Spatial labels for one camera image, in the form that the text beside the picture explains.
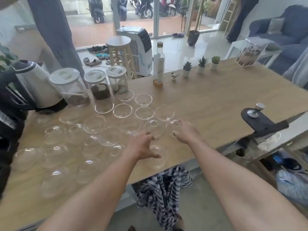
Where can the pair of blue slippers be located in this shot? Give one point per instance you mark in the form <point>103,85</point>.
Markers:
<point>178,35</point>

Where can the person's right forearm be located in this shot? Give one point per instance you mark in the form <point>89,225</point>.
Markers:
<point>240,190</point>

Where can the tall glass oil bottle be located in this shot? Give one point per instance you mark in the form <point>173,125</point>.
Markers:
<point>158,67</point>

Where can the white portable air cooler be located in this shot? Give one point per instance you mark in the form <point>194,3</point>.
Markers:
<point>142,52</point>

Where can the large leafy potted plant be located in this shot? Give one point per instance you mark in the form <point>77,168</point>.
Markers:
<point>7,57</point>

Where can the clear jar of dark grounds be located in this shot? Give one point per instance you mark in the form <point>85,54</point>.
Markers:
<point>96,78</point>

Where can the person's left hand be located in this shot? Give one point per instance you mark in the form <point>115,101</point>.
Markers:
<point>139,147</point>

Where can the light green succulent white pot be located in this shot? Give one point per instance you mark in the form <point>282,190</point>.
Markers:
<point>214,66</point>

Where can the round wooden stool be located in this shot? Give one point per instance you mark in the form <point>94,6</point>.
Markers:
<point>118,42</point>

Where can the group of clear plastic lids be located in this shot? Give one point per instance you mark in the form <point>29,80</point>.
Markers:
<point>95,123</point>

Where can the spiky succulent in white pot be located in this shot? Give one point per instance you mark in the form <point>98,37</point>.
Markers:
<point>201,69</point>

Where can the person's left forearm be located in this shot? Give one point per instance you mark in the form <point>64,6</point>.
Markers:
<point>96,194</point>

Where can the rosette succulent in white pot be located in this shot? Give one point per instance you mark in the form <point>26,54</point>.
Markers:
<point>186,73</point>

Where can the row of shoes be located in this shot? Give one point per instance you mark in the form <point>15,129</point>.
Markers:
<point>95,62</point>

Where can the white side table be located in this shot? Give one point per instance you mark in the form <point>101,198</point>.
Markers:
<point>234,49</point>

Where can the steel electric kettle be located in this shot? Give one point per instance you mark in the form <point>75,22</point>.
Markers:
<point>38,88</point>

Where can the clear acrylic box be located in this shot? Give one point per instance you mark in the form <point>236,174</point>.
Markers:
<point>247,55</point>

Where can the wooden ladder shelf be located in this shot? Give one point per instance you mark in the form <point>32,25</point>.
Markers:
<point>229,11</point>

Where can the clear jar with white lid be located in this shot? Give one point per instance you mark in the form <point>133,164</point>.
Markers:
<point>116,74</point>

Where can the person's right hand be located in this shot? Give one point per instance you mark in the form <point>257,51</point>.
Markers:
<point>189,132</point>

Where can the blue plastic bag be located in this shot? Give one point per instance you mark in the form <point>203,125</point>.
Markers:
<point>293,182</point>

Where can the blue sofa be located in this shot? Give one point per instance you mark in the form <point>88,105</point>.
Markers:
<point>276,40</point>

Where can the large clear jar white lid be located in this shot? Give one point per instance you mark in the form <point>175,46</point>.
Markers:
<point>65,79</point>

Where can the black table clamp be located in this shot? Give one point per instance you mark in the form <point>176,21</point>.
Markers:
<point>262,125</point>

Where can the checkered trousers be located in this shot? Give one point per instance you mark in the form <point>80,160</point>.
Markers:
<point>163,190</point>

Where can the row of parked motorbikes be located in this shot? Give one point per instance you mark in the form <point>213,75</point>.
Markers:
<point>96,9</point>

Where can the small white figurine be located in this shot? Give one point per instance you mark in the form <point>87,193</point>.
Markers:
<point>174,76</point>

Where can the black cup lid organizer rack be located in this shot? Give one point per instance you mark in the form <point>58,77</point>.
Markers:
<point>9,146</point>

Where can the grey pillow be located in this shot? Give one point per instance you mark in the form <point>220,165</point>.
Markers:
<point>275,25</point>

